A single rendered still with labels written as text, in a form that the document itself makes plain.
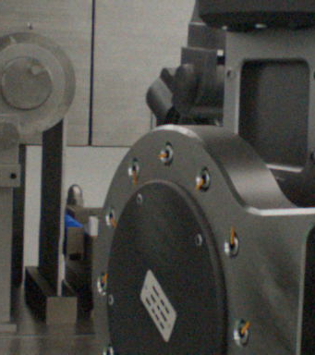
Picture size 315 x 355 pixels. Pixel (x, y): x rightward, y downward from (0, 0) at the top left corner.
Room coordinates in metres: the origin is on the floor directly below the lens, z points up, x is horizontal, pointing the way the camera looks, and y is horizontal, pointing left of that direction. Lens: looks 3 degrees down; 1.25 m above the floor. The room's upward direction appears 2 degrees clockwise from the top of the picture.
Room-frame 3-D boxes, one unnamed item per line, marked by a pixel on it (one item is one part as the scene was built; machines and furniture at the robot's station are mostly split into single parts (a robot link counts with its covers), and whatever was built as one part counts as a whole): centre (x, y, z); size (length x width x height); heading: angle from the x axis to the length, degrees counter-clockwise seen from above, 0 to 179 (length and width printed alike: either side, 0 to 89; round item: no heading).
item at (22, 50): (1.78, 0.27, 1.25); 0.26 x 0.12 x 0.12; 15
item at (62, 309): (1.80, 0.21, 0.92); 0.28 x 0.04 x 0.04; 15
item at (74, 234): (1.80, 0.19, 1.01); 0.23 x 0.03 x 0.05; 15
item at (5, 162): (1.61, 0.26, 1.05); 0.06 x 0.05 x 0.31; 15
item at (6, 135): (1.58, 0.25, 1.18); 0.04 x 0.02 x 0.04; 105
